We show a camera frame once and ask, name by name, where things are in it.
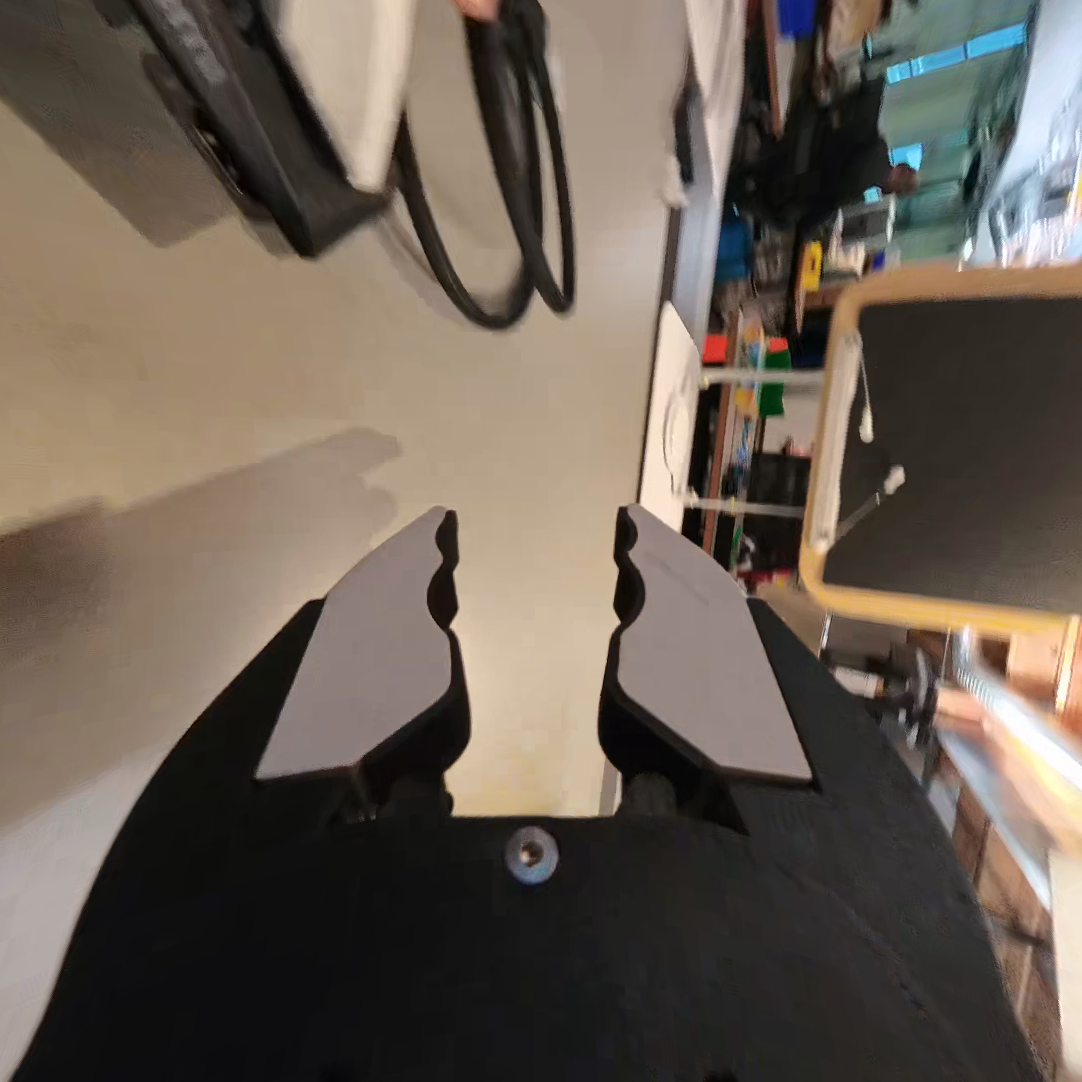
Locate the person's left hand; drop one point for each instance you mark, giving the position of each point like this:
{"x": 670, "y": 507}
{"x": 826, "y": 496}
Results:
{"x": 476, "y": 8}

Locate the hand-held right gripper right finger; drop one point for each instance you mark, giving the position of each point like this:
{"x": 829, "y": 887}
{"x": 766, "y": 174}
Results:
{"x": 702, "y": 668}

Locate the black wood-framed acoustic panel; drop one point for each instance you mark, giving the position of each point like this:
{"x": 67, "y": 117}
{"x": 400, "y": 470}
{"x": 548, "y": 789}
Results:
{"x": 972, "y": 448}

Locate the white paper sheet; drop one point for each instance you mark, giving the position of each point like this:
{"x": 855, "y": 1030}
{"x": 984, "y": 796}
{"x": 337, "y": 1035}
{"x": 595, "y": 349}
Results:
{"x": 668, "y": 406}

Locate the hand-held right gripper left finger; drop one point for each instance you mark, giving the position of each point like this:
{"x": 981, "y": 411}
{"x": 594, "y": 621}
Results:
{"x": 372, "y": 659}

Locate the green plastic box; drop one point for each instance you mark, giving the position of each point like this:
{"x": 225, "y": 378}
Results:
{"x": 776, "y": 380}

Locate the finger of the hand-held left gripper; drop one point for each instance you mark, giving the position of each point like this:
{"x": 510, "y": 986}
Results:
{"x": 253, "y": 127}

